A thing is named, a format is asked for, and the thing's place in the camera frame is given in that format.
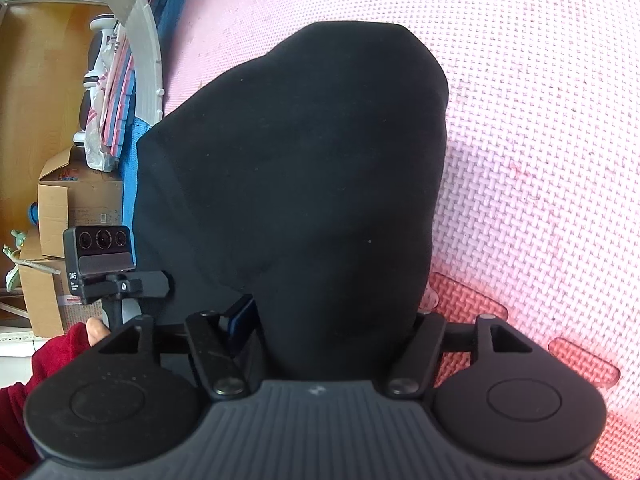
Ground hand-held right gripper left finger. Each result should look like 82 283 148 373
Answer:
97 295 256 401

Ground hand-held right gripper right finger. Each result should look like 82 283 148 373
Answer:
387 312 535 400

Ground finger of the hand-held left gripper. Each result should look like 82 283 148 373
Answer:
104 270 173 301

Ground black pants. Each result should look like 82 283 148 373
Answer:
134 21 449 381

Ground person's left hand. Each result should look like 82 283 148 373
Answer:
85 317 113 348

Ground cardboard box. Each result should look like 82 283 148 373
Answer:
17 232 108 337
37 145 124 261

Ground red foam mat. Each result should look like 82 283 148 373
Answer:
420 270 640 480

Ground green toy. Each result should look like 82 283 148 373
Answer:
2 229 26 291

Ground blue foam mat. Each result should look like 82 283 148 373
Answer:
120 0 201 241

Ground stack of foam tiles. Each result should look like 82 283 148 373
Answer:
82 15 138 171

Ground white ribbed plastic panel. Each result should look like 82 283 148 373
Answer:
0 0 166 121

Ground white plastic toy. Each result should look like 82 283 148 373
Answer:
72 12 121 146

